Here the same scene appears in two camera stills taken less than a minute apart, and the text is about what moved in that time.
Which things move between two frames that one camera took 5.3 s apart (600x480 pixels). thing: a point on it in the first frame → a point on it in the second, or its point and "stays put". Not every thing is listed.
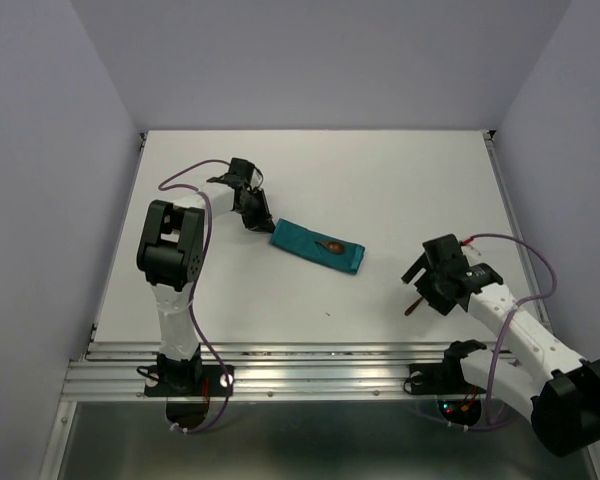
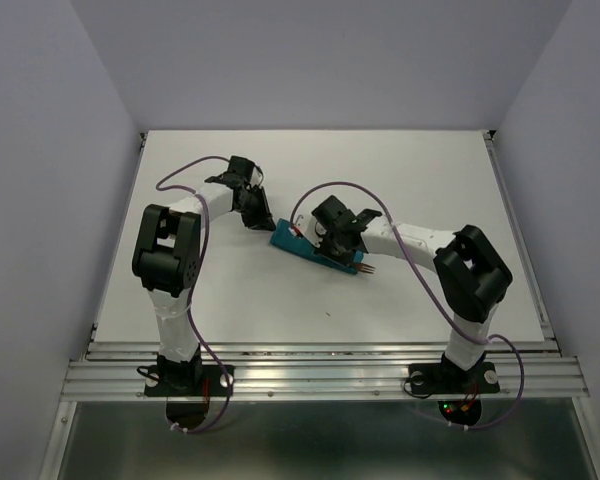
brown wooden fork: (413, 306) → (365, 267)
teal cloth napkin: (302, 241) stays put
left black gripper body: (255, 213) stays put
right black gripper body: (429, 285) → (329, 246)
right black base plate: (440, 379) stays put
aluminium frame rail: (114, 371) stays put
